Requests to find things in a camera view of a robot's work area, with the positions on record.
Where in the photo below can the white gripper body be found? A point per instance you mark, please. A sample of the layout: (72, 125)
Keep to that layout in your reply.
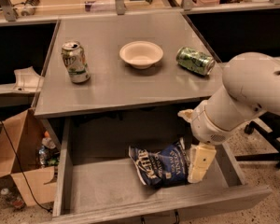
(204, 127)

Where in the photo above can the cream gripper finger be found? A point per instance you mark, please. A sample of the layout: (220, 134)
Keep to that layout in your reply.
(200, 158)
(185, 115)

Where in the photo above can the blue chip bag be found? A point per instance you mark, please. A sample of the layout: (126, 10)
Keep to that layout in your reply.
(165, 168)

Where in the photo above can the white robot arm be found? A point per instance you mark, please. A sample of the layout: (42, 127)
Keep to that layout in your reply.
(250, 88)

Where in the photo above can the grey open drawer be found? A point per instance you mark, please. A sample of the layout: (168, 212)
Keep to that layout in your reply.
(98, 183)

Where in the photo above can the green soda can lying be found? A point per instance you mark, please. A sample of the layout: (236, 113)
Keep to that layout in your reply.
(195, 61)

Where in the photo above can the black office chair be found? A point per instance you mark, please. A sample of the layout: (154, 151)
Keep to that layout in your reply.
(273, 137)

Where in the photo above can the white paper bowl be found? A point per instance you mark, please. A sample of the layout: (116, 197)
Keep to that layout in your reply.
(141, 54)

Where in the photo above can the upright white soda can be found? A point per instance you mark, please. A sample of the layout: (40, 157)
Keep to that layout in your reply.
(75, 61)

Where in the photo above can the plastic bottles in box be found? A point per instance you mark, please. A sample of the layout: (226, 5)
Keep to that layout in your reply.
(48, 154)

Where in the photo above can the cardboard box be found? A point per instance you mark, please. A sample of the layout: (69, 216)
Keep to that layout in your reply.
(20, 139)

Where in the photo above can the grey metal bracket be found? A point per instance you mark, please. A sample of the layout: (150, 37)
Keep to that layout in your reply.
(27, 80)

